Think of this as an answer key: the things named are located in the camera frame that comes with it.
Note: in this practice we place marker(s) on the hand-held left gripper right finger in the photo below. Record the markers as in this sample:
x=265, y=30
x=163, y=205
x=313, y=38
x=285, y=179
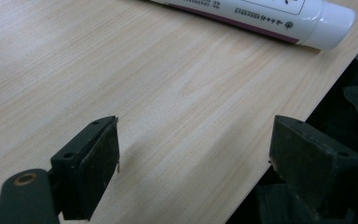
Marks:
x=307, y=161

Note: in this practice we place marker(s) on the white toothpaste tube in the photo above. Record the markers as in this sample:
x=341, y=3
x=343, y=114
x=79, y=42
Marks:
x=261, y=15

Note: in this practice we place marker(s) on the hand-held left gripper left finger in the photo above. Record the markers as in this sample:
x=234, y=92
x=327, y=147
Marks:
x=87, y=165

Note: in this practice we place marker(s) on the dark cloth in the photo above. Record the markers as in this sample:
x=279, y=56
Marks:
x=354, y=109

